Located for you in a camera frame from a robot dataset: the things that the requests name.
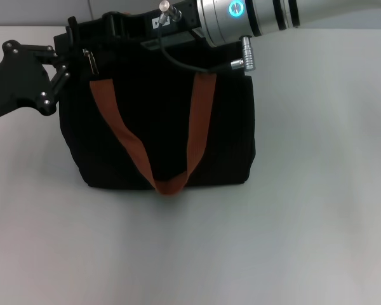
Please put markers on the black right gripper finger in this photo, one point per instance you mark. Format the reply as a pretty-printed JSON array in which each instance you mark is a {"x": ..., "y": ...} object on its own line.
[{"x": 74, "y": 31}]

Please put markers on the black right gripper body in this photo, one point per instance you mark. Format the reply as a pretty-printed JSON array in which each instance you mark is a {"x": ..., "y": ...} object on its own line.
[{"x": 130, "y": 23}]

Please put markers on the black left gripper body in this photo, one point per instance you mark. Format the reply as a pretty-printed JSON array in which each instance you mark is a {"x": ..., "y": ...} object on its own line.
[{"x": 16, "y": 79}]

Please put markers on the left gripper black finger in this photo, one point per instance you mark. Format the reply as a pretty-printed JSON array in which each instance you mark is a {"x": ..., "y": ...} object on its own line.
[
  {"x": 57, "y": 85},
  {"x": 59, "y": 58}
]

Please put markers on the black food bag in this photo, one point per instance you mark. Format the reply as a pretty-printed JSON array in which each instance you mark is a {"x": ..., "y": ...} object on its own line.
[{"x": 158, "y": 120}]

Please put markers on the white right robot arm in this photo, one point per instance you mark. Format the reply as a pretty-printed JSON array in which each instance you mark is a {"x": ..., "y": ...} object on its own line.
[{"x": 273, "y": 12}]

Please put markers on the metal zipper pull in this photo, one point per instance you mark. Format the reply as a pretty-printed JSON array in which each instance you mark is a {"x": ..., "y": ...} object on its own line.
[{"x": 91, "y": 63}]

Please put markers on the brown round object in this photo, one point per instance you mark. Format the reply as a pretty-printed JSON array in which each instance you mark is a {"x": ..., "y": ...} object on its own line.
[{"x": 104, "y": 101}]

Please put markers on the silver socket connector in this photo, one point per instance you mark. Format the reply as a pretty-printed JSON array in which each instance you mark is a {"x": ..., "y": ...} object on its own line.
[{"x": 247, "y": 52}]

